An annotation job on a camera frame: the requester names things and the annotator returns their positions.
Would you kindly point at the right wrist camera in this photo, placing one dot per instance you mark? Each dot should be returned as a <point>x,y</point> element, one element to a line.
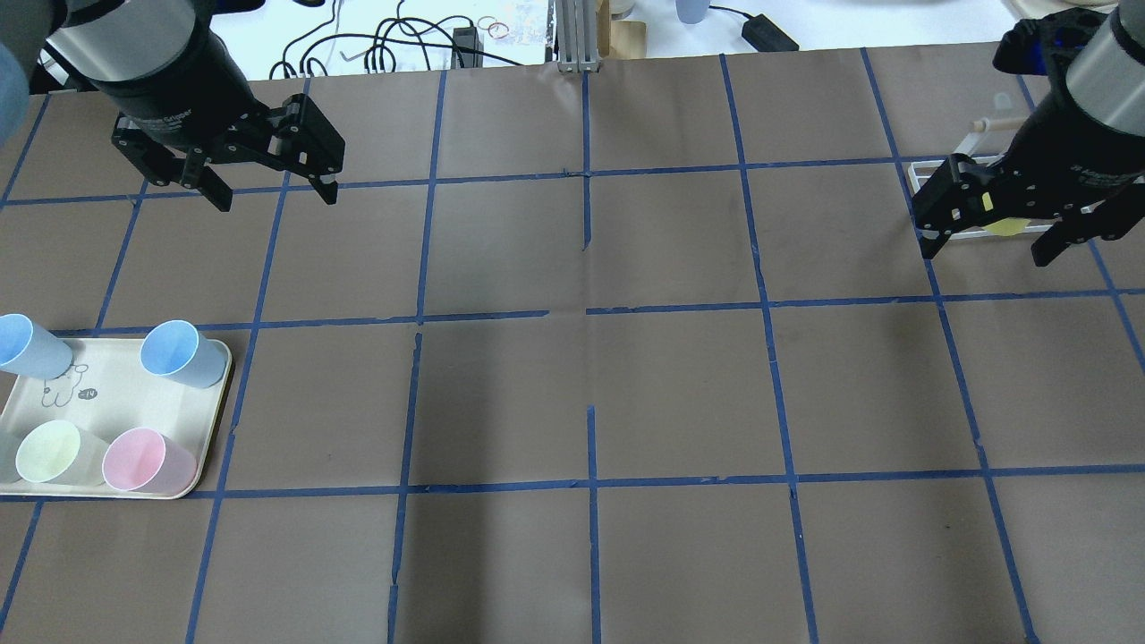
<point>1036,46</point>

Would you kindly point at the pale green plastic cup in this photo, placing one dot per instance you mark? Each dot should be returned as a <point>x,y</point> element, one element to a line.
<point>60,453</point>

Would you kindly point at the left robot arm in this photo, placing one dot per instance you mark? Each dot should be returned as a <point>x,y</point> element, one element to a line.
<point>107,40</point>

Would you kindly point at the cream serving tray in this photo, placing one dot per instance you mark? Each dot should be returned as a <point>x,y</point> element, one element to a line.
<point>107,392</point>

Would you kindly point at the pink plastic cup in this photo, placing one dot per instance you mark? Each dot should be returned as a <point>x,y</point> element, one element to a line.
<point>144,461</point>

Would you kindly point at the blue plastic cup far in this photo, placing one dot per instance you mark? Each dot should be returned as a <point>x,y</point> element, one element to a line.
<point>29,350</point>

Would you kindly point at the black power adapter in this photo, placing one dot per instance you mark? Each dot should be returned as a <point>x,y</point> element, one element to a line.
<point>763,35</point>

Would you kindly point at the blue plastic cup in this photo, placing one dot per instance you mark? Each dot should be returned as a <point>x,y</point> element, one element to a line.
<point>29,350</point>
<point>176,350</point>

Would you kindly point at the blue cup on desk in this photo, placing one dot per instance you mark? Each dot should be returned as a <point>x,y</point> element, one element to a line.
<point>691,12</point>

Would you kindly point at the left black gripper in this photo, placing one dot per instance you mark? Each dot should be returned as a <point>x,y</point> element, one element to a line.
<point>183,97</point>

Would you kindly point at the blue plastic cup near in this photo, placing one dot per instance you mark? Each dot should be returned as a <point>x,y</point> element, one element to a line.
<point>176,350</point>

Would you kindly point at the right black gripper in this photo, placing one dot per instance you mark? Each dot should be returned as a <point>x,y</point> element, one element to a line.
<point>1075,148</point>

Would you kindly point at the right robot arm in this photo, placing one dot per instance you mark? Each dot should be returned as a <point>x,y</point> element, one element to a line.
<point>1106,81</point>

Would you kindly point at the yellow plastic cup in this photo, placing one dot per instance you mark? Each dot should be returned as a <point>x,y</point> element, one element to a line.
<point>1004,224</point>

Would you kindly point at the wooden mug tree stand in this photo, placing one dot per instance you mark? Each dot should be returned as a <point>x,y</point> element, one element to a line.
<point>618,36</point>

